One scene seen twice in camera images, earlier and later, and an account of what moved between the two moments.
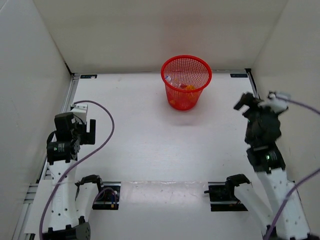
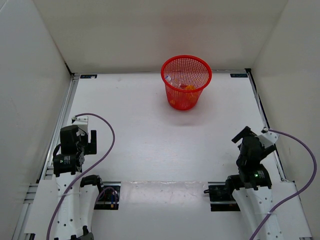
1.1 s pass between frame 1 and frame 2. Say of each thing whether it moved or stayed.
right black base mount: stayed
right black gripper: moved
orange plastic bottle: stayed
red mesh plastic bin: stayed
